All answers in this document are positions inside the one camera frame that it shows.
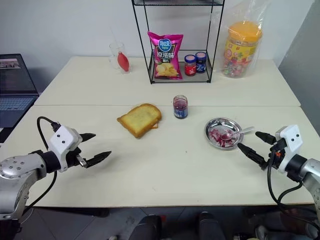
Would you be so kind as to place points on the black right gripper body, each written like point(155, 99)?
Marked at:
point(276, 155)

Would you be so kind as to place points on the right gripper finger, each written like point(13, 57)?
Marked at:
point(252, 153)
point(266, 137)

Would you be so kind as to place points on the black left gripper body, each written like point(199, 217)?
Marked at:
point(73, 156)

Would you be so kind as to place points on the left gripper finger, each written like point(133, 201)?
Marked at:
point(98, 158)
point(87, 136)

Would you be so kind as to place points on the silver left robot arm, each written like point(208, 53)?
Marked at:
point(15, 170)

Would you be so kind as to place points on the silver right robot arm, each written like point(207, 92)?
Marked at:
point(308, 170)

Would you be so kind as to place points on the toasted bread slice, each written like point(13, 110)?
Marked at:
point(140, 118)

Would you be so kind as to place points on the open blue-label jam jar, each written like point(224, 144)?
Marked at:
point(180, 110)

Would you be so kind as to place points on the blue lid jar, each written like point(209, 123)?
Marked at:
point(200, 63)

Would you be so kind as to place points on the red lid jar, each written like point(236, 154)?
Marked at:
point(190, 67)

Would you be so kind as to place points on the clear plastic spoon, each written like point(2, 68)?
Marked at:
point(243, 131)

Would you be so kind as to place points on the round metal plate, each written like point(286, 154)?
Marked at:
point(220, 125)

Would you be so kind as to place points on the clear drinking glass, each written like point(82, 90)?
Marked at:
point(113, 60)

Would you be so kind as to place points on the red object in glass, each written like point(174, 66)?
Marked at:
point(123, 61)

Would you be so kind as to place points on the dark rounded shape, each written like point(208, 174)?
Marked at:
point(150, 228)
point(208, 226)

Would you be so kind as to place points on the dark laptop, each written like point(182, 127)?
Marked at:
point(15, 82)

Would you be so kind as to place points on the candy jar with orange lid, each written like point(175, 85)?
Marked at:
point(241, 50)

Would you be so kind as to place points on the clear plastic bag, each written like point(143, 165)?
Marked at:
point(217, 37)

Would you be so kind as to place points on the pink potato chips bag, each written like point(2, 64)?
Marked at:
point(166, 57)

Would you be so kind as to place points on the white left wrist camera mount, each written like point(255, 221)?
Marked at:
point(62, 140)

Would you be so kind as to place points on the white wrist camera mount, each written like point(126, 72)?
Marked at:
point(292, 140)
point(62, 140)

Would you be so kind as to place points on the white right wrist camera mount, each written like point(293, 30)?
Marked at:
point(292, 140)

